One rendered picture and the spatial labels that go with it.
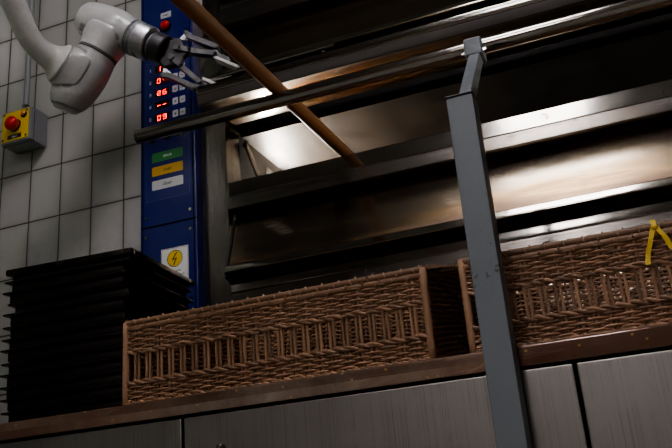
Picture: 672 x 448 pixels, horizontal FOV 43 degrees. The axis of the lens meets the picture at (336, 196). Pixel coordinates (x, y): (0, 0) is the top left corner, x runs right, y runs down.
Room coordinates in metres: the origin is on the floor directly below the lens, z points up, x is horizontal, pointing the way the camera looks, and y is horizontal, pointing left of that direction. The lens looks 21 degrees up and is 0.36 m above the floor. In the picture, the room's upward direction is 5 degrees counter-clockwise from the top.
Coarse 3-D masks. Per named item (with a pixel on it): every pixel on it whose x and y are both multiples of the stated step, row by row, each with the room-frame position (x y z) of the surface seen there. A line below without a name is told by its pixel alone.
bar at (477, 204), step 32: (640, 0) 1.25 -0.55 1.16; (512, 32) 1.32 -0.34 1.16; (544, 32) 1.31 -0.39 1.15; (384, 64) 1.41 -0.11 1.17; (416, 64) 1.39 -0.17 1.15; (480, 64) 1.33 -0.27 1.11; (288, 96) 1.47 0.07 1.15; (320, 96) 1.47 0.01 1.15; (448, 96) 1.14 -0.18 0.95; (160, 128) 1.57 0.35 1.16; (192, 128) 1.56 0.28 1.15; (480, 128) 1.16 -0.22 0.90; (480, 160) 1.13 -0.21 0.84; (480, 192) 1.13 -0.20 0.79; (480, 224) 1.14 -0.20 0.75; (480, 256) 1.14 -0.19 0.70; (480, 288) 1.14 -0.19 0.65; (480, 320) 1.14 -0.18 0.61; (512, 352) 1.13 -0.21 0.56; (512, 384) 1.13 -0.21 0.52; (512, 416) 1.13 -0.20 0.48
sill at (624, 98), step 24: (600, 96) 1.64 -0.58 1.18; (624, 96) 1.62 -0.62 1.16; (648, 96) 1.61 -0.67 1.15; (504, 120) 1.71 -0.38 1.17; (528, 120) 1.69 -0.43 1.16; (552, 120) 1.67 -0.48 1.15; (408, 144) 1.78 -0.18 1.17; (432, 144) 1.76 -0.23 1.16; (312, 168) 1.86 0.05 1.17; (336, 168) 1.84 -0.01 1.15; (240, 192) 1.92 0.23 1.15
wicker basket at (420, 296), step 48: (336, 288) 1.32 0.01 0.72; (384, 288) 1.29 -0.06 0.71; (432, 288) 1.31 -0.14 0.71; (144, 336) 1.51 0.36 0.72; (192, 336) 1.41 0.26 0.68; (240, 336) 1.38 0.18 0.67; (288, 336) 1.83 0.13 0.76; (336, 336) 1.79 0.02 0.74; (384, 336) 1.30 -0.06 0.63; (432, 336) 1.27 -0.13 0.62; (144, 384) 1.44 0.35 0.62; (192, 384) 1.41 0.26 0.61; (240, 384) 1.38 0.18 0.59
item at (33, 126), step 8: (8, 112) 2.08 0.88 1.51; (16, 112) 2.07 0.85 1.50; (32, 112) 2.06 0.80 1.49; (40, 112) 2.09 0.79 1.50; (24, 120) 2.06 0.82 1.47; (32, 120) 2.06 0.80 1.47; (40, 120) 2.09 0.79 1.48; (24, 128) 2.06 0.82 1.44; (32, 128) 2.06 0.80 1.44; (40, 128) 2.09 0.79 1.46; (8, 136) 2.08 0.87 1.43; (16, 136) 2.07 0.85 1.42; (24, 136) 2.06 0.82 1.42; (32, 136) 2.06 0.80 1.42; (40, 136) 2.09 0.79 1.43; (8, 144) 2.08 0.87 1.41; (16, 144) 2.09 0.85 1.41; (24, 144) 2.09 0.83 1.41; (32, 144) 2.09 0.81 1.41; (40, 144) 2.10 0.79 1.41; (16, 152) 2.14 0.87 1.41; (24, 152) 2.14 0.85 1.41
